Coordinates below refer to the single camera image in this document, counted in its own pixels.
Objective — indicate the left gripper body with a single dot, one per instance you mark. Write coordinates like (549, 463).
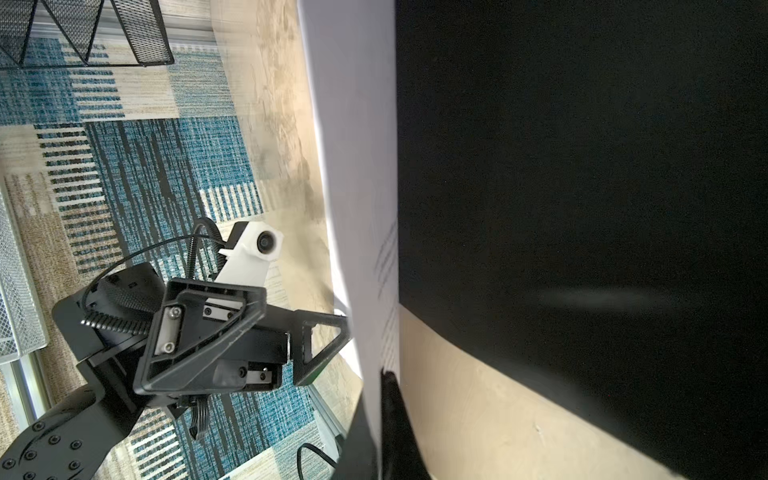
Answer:
(208, 338)

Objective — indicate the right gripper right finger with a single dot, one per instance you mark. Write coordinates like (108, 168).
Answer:
(401, 457)

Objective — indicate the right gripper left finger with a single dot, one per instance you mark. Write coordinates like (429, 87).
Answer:
(358, 457)

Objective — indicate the orange black file folder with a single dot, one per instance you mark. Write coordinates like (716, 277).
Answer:
(582, 203)

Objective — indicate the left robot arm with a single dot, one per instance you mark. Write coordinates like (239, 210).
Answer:
(251, 436)

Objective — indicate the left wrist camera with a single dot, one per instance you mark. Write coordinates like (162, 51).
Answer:
(252, 246)

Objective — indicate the white wire mesh basket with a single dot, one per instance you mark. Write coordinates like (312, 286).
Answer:
(23, 328)

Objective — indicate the black wire mesh shelf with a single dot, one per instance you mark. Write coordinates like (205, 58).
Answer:
(76, 26)

